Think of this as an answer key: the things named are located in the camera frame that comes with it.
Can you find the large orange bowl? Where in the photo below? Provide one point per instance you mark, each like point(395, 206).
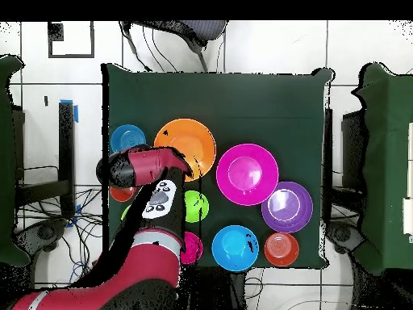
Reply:
point(193, 139)

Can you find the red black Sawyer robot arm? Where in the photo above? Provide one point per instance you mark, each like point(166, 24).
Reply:
point(148, 164)

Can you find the small green bowl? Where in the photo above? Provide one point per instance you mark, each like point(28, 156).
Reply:
point(196, 206)

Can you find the large pink bowl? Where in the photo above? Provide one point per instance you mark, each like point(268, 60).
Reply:
point(246, 174)

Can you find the dark green tablecloth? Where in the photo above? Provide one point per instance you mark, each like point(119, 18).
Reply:
point(226, 103)

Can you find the small crimson bowl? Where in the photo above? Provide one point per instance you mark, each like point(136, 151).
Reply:
point(193, 248)

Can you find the blue bowl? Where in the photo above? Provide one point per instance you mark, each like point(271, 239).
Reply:
point(234, 247)

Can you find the blue cup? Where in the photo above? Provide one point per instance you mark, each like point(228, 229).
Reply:
point(127, 137)

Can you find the purple bowl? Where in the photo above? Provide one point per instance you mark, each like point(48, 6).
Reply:
point(287, 206)

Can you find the orange cup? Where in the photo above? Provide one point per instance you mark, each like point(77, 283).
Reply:
point(121, 193)
point(281, 249)

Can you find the large green bowl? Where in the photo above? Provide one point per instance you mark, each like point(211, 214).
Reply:
point(125, 213)

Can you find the grey office chair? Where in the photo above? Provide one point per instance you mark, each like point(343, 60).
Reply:
point(203, 29)

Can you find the black chair base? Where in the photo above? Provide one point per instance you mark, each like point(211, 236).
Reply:
point(45, 232)
point(343, 234)

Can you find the green cloth on side table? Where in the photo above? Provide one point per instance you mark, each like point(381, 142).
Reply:
point(6, 161)
point(387, 161)

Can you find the black metal frame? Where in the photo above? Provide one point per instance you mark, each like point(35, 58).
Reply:
point(66, 145)
point(353, 139)

